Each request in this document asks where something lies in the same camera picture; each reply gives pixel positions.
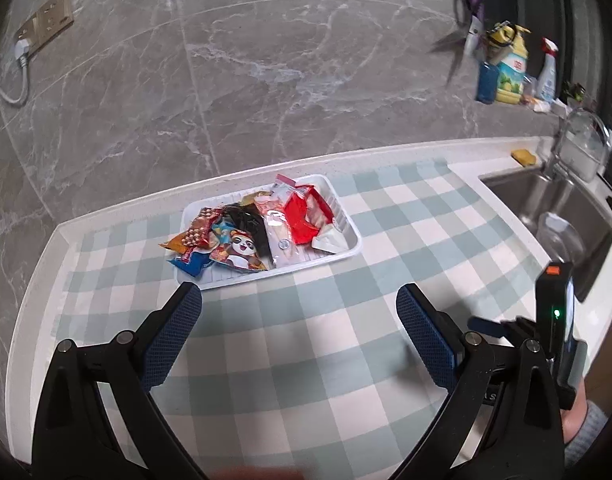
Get steel sink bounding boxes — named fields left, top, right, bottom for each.
left=478, top=170, right=612, bottom=303

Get dark blue snack packet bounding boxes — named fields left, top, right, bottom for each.
left=168, top=249, right=211, bottom=278

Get person's right forearm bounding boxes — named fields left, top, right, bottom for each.
left=560, top=385, right=611, bottom=466

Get yellow dish soap bottle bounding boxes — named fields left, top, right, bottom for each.
left=488, top=22, right=531, bottom=106

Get small brown red snack packet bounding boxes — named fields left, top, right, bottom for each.
left=178, top=207, right=221, bottom=251

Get black snack packet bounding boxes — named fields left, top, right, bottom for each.
left=221, top=203, right=271, bottom=261

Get clear plastic container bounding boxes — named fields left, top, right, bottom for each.
left=560, top=115, right=604, bottom=181

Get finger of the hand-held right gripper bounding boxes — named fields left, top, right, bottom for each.
left=468, top=315, right=524, bottom=343

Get steel faucet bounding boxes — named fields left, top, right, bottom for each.
left=543, top=107, right=611, bottom=181

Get bright red snack packet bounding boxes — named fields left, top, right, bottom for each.
left=283, top=192, right=337, bottom=246

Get purple handled scissors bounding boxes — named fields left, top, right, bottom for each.
left=431, top=0, right=488, bottom=86

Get pale pink snack packet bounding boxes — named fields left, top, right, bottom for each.
left=256, top=195, right=294, bottom=268

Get orange snack packet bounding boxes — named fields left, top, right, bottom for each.
left=159, top=232, right=197, bottom=256

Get white power cable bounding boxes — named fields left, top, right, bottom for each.
left=0, top=17, right=32, bottom=106

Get light blue panda snack packet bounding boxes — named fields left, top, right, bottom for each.
left=208, top=225, right=269, bottom=272

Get gold wall socket panel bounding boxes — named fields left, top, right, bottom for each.
left=13, top=0, right=76, bottom=58

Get white spray bottle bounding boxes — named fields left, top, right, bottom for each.
left=536, top=37, right=559, bottom=103

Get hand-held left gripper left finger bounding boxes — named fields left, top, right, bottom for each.
left=31, top=282, right=207, bottom=480

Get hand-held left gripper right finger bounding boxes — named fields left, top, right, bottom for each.
left=386, top=284, right=566, bottom=480

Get blue container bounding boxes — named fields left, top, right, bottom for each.
left=476, top=60, right=499, bottom=105

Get clear glass bowl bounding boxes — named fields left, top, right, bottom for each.
left=536, top=212, right=586, bottom=271

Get long white snack packet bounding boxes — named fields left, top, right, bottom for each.
left=311, top=225, right=349, bottom=252

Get white plastic tray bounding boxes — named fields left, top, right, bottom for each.
left=173, top=175, right=361, bottom=291

